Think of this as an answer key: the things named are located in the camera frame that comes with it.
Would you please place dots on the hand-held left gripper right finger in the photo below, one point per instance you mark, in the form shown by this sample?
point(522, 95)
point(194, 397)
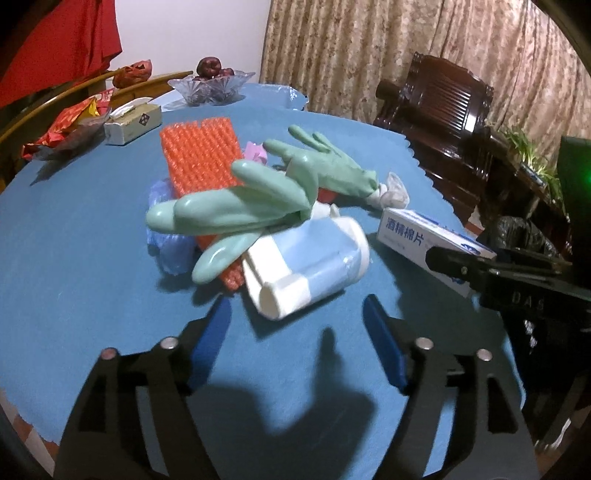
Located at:
point(383, 344)

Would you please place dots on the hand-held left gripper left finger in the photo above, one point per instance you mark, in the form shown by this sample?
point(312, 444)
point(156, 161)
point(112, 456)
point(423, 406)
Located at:
point(213, 334)

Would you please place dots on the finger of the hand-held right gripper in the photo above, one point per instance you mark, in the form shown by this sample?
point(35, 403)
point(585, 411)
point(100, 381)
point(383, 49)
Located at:
point(457, 265)

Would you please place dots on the white and blue carton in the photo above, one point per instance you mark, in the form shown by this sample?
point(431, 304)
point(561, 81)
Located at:
point(406, 233)

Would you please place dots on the black trash bag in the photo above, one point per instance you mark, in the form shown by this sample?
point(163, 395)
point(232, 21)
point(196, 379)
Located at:
point(517, 233)

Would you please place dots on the white and blue bottle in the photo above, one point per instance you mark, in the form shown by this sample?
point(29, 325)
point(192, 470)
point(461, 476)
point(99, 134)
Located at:
point(314, 249)

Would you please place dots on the red plastic bag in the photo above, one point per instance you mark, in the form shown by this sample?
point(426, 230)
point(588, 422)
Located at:
point(327, 194)

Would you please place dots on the blue plastic bag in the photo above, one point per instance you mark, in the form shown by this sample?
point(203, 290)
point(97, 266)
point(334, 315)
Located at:
point(173, 251)

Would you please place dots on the dark wooden side table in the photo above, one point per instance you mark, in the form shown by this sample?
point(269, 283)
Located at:
point(512, 184)

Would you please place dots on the green potted plant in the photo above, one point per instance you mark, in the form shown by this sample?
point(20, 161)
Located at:
point(526, 147)

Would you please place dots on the green rubber glove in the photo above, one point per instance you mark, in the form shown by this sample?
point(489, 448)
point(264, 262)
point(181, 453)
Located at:
point(332, 166)
point(240, 198)

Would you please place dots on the blue tablecloth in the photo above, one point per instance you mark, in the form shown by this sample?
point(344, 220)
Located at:
point(92, 230)

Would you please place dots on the dark wooden armchair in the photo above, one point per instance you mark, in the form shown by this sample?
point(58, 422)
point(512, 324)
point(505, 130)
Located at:
point(438, 101)

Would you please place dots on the orange bubble wrap sheet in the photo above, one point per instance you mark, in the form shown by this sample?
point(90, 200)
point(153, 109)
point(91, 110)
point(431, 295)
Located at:
point(198, 152)

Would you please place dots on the beige tissue box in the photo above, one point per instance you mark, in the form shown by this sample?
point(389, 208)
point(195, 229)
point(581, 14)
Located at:
point(134, 123)

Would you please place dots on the dark glass dish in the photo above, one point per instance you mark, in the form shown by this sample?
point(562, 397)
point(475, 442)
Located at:
point(76, 145)

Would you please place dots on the beige patterned curtain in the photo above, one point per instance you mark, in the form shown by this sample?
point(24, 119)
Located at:
point(369, 46)

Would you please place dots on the glass fruit bowl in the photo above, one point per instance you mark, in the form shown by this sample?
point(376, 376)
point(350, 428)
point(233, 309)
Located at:
point(207, 90)

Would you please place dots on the red foil snack wrappers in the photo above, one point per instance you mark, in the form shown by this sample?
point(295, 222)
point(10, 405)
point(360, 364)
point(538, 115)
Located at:
point(69, 120)

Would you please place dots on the curved wooden chair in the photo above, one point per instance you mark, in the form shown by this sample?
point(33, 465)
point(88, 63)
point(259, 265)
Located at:
point(157, 79)
point(55, 99)

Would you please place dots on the small dark red apple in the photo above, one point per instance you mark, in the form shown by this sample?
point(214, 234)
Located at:
point(226, 72)

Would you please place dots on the large dark red apple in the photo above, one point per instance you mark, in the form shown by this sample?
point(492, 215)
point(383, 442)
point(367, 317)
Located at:
point(208, 67)

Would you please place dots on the crumpled orange-red bag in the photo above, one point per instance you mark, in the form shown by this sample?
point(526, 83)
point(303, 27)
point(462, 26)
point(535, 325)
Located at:
point(133, 73)

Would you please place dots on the red cloth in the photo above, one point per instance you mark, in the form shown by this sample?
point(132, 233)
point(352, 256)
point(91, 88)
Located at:
point(55, 41)

